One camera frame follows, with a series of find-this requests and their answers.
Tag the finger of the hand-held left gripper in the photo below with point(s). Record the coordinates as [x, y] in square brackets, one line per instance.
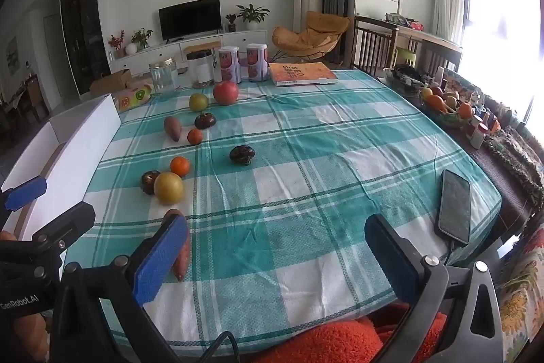
[25, 193]
[63, 227]

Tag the leafy plant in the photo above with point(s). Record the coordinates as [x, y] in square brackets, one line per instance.
[141, 37]

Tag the black television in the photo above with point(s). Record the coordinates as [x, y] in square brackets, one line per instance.
[190, 18]

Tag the orange fleece blanket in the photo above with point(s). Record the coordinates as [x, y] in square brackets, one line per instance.
[323, 341]

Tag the white board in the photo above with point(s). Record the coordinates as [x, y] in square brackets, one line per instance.
[85, 142]

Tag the red flowers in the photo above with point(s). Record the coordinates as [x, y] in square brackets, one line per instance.
[116, 42]

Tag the brown cardboard box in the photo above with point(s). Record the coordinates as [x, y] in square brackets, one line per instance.
[109, 83]

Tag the bowl of fruit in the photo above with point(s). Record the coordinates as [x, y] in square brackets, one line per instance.
[444, 108]

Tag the framed wall picture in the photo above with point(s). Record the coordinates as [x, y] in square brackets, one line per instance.
[12, 56]

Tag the patterned woven cloth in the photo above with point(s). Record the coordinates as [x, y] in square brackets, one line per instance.
[516, 163]

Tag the teal checked tablecloth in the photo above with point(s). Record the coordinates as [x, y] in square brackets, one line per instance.
[297, 176]

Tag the yellow round fruit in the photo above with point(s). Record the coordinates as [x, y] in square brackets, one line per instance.
[168, 188]

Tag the dark wooden chair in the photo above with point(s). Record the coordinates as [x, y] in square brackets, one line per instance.
[374, 44]
[437, 57]

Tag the fruit print box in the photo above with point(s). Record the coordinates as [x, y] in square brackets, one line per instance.
[132, 98]

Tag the clear jar gold lid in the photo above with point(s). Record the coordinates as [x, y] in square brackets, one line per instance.
[163, 77]

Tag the small dark orange tangerine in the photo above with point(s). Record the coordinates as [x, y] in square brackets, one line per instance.
[195, 136]

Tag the black basket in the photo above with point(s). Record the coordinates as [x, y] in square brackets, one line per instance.
[403, 80]

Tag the green plastic stool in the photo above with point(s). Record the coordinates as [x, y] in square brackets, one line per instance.
[403, 56]

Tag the white television cabinet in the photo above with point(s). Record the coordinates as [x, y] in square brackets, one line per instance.
[170, 52]

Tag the white round vase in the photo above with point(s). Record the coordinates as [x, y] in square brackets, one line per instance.
[131, 48]

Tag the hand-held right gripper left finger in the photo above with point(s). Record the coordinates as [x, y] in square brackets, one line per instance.
[159, 261]

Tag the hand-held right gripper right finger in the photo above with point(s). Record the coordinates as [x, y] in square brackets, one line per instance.
[393, 261]

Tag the floral cloth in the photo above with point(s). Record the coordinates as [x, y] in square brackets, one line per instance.
[520, 295]

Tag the orange lounge chair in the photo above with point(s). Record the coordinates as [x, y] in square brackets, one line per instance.
[310, 33]

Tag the clear jar black lid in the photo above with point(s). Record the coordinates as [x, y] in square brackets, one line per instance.
[201, 69]

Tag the orange cover book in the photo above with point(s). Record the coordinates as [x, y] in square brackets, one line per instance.
[302, 74]

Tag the large green potted plant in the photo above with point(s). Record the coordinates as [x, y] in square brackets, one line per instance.
[253, 13]

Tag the green yellow orange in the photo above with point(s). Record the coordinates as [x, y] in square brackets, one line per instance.
[198, 102]

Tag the person's left hand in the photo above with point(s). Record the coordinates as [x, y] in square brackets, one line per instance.
[29, 339]

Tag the small potted plant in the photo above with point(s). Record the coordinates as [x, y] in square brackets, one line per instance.
[231, 22]

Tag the red apple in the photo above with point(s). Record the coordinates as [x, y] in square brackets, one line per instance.
[225, 93]

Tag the wooden side table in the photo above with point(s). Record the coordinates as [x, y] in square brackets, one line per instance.
[429, 35]

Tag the dark purple mangosteen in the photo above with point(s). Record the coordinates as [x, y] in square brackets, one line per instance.
[205, 121]
[148, 181]
[242, 155]

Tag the white bottle red cap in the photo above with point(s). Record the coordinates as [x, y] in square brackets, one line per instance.
[478, 136]

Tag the black tall cabinet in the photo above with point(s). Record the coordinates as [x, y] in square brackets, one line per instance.
[83, 27]

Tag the short sweet potato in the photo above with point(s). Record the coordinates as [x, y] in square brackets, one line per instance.
[173, 128]

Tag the black smartphone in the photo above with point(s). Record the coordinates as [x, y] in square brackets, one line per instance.
[454, 210]

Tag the bright orange tangerine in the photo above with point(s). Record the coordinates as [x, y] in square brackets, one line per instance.
[180, 166]

